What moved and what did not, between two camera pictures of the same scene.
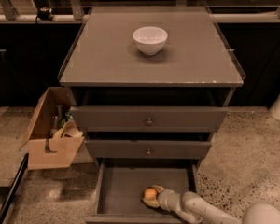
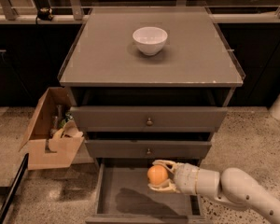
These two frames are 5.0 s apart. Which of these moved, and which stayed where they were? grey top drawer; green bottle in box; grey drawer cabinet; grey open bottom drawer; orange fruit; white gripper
Moved: white gripper; orange fruit
Stayed: grey drawer cabinet; grey open bottom drawer; green bottle in box; grey top drawer
